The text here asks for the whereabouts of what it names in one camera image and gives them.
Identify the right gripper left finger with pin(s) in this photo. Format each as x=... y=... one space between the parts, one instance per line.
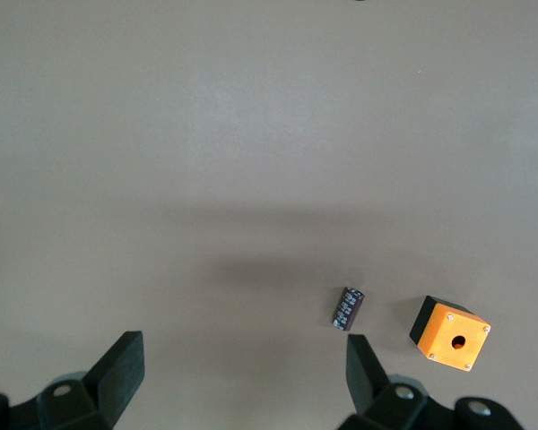
x=116 y=372

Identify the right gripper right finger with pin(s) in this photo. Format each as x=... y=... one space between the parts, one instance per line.
x=367 y=385

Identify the orange button enclosure box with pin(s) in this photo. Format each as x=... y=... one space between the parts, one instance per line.
x=453 y=340

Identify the black cylindrical capacitor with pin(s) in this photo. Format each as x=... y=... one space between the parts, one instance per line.
x=348 y=310

